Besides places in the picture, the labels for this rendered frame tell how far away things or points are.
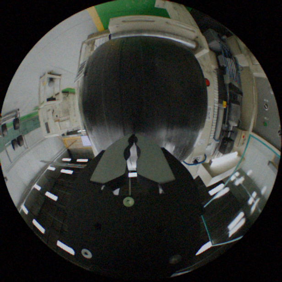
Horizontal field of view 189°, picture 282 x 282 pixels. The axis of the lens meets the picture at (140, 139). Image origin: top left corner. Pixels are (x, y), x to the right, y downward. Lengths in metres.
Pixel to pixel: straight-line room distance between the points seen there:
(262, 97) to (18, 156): 11.71
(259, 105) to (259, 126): 0.12
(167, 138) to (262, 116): 0.64
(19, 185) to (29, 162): 2.82
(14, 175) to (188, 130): 11.18
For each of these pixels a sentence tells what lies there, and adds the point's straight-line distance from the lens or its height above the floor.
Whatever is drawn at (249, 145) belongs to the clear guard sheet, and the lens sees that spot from 0.69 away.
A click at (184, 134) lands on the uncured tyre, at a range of 0.17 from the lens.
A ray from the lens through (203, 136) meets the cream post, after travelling 0.51.
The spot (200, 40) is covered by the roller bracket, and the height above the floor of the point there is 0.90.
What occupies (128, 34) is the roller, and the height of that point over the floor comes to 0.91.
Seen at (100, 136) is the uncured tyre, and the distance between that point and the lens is 0.16.
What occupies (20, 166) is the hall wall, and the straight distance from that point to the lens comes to 11.15.
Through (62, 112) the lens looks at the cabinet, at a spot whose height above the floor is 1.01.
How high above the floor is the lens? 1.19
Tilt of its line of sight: 24 degrees up
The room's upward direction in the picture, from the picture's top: 177 degrees clockwise
